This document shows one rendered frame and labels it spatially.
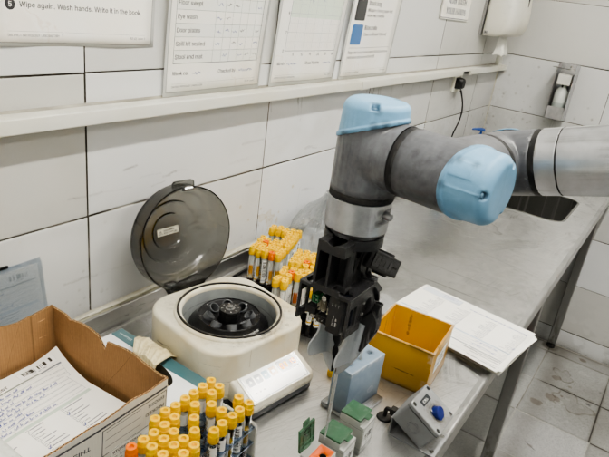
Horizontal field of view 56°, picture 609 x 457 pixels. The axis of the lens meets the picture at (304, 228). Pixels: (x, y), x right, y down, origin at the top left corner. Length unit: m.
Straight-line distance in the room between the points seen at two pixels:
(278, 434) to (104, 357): 0.31
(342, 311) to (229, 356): 0.38
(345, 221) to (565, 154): 0.24
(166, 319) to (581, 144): 0.75
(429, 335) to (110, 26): 0.85
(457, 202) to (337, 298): 0.19
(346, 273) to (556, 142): 0.26
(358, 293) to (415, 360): 0.49
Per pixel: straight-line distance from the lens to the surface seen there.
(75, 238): 1.13
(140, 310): 1.30
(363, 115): 0.61
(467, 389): 1.24
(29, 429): 0.97
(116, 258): 1.21
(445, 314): 1.45
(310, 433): 0.90
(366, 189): 0.62
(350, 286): 0.68
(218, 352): 1.01
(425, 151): 0.58
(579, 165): 0.65
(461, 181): 0.56
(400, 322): 1.27
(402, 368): 1.17
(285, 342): 1.09
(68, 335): 1.06
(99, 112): 1.04
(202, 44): 1.22
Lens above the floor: 1.57
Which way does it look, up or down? 23 degrees down
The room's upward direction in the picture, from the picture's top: 8 degrees clockwise
